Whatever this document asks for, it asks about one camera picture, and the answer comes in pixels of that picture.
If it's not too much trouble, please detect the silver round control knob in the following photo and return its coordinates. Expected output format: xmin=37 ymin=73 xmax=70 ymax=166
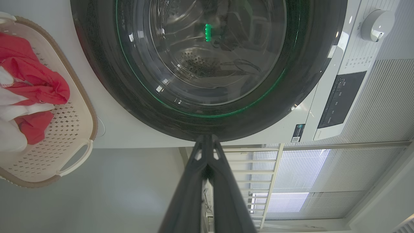
xmin=361 ymin=10 xmax=396 ymax=42

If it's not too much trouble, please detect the white metal railing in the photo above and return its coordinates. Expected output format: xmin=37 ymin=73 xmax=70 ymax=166
xmin=180 ymin=144 xmax=285 ymax=230

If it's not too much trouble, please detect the black round washer door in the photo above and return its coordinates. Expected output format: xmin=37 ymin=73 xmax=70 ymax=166
xmin=70 ymin=0 xmax=348 ymax=142

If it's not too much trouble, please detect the cream laundry basket brown rim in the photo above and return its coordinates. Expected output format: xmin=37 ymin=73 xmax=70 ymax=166
xmin=0 ymin=12 xmax=98 ymax=189

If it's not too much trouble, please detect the round white filter cover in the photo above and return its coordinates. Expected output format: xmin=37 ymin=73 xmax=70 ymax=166
xmin=96 ymin=116 xmax=106 ymax=138

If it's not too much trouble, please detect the dark grey control panel display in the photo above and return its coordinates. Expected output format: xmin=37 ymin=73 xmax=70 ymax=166
xmin=318 ymin=71 xmax=367 ymax=129

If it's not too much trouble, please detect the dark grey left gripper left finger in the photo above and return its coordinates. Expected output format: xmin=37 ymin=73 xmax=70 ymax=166
xmin=158 ymin=134 xmax=211 ymax=233

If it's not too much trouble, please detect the red and white garment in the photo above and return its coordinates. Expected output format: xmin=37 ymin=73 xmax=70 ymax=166
xmin=0 ymin=32 xmax=71 ymax=152

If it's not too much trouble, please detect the white front-load washing machine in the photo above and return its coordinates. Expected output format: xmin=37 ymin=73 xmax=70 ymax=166
xmin=0 ymin=0 xmax=403 ymax=149

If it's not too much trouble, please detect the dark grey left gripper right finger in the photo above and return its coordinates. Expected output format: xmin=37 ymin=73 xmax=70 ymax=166
xmin=207 ymin=135 xmax=257 ymax=233

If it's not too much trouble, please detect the black QR brand sticker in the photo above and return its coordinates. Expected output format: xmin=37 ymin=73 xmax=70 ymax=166
xmin=291 ymin=124 xmax=305 ymax=143

